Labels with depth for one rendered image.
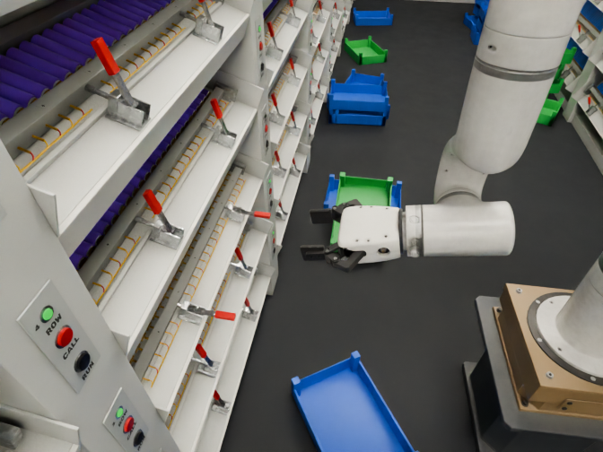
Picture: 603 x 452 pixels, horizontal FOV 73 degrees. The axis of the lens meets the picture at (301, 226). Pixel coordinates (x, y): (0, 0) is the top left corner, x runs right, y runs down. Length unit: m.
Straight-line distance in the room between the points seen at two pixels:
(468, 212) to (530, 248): 1.10
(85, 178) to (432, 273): 1.26
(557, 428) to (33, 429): 0.87
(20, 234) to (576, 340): 0.90
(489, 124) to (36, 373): 0.53
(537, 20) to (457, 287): 1.11
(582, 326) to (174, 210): 0.76
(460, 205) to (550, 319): 0.41
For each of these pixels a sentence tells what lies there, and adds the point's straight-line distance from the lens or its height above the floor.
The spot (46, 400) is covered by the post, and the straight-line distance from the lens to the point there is 0.44.
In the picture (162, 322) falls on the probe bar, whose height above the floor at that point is 0.53.
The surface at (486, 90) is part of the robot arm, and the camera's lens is 0.54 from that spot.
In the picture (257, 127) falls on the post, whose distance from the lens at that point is 0.97.
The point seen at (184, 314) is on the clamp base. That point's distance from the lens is 0.76.
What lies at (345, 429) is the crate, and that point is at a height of 0.00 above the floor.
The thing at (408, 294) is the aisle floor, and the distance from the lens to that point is 1.44.
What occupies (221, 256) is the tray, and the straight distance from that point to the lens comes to 0.85.
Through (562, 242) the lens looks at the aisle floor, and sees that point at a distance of 1.84.
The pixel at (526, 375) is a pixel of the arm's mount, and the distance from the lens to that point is 0.96.
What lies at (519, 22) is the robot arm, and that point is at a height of 0.97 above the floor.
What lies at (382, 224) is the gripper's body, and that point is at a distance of 0.67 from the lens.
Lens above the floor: 1.11
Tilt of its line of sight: 43 degrees down
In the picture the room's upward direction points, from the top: straight up
